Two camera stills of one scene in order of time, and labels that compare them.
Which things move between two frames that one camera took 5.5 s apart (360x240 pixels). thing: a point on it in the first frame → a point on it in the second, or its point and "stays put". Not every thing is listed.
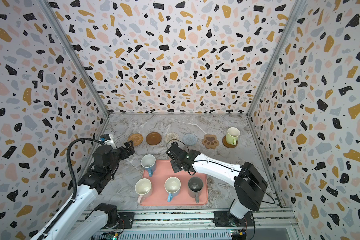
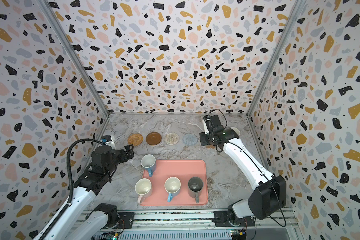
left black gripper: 130,148 stays put
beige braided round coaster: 171,136 stays put
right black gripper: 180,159 → 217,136
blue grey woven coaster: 190,139 stays put
